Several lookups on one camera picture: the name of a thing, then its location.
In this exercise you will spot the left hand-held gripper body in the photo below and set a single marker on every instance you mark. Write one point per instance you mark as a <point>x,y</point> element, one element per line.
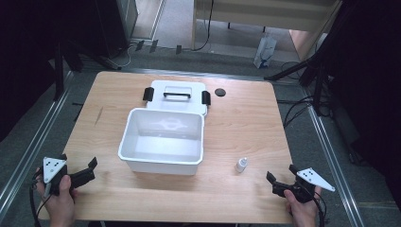
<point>54,168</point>

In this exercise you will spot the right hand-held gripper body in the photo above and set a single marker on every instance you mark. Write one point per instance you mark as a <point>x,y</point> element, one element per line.
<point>302,189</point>

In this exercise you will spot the small white dropper bottle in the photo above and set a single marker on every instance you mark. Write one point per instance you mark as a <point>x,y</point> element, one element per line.
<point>241,165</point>

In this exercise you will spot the white plastic storage box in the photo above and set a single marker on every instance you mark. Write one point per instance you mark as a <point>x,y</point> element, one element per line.
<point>164,148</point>

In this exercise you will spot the person's right hand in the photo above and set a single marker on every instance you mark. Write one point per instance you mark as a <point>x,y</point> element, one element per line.
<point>302,214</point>

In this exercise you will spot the person's left hand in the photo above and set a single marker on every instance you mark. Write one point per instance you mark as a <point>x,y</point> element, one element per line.
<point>60,206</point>

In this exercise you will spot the black tripod stand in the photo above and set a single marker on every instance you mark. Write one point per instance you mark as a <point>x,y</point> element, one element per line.
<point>60,72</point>
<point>310,63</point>

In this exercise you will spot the black round table grommet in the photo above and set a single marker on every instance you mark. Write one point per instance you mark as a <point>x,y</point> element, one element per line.
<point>220,92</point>

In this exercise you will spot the white paper bag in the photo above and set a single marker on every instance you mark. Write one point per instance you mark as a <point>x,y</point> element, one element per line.
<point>265,52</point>

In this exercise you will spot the black tape strip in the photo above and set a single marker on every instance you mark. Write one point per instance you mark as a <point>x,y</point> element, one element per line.
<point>153,46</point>
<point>139,45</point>

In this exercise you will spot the dark metal cabinet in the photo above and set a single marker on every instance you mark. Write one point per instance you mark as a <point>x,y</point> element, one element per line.
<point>121,22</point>

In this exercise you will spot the light wooden desk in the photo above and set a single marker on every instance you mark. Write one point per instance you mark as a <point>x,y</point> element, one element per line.
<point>258,15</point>

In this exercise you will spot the metal floor rail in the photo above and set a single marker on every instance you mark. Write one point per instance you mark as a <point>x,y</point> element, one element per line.
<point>31,151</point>
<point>334,164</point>

